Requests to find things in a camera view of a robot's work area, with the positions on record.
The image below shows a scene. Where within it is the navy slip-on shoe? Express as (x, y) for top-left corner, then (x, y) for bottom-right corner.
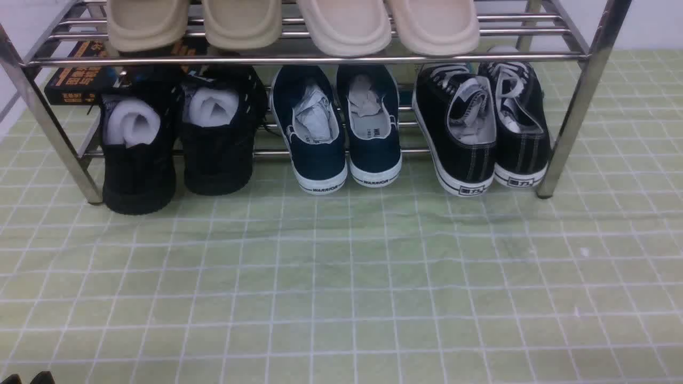
(335, 64), (402, 188)
(269, 64), (348, 195)

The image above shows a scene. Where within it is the silver metal shoe rack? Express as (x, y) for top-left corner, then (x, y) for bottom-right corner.
(2, 1), (632, 206)

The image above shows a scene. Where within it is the green checkered floor cloth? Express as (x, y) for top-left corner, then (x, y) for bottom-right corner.
(1, 51), (682, 383)

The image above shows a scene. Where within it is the black canvas sneaker left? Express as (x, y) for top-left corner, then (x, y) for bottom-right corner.
(411, 63), (497, 197)

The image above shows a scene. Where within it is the black canvas sneaker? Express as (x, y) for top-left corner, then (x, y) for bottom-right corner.
(411, 63), (497, 197)
(478, 61), (552, 189)

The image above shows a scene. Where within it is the black boot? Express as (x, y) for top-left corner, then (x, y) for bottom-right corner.
(96, 67), (185, 215)
(176, 65), (267, 195)

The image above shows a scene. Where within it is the cream slipper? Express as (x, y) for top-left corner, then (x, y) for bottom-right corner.
(297, 1), (391, 58)
(386, 1), (480, 57)

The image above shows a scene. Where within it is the cream slipper far right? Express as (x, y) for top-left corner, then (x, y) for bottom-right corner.
(386, 1), (480, 57)

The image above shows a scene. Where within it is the black canvas sneaker right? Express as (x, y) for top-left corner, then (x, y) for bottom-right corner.
(478, 61), (552, 189)

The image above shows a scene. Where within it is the tan slipper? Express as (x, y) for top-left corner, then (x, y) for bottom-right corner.
(202, 1), (282, 51)
(106, 1), (190, 53)

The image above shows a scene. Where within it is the black boot far left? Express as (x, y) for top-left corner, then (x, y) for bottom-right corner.
(96, 67), (185, 215)

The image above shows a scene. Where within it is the tan slipper far left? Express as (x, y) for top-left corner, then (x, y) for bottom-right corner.
(106, 1), (190, 53)

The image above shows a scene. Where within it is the black orange book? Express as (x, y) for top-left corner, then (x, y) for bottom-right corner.
(44, 37), (208, 106)

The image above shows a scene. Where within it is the black object bottom left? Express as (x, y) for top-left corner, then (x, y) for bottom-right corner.
(0, 371), (56, 384)

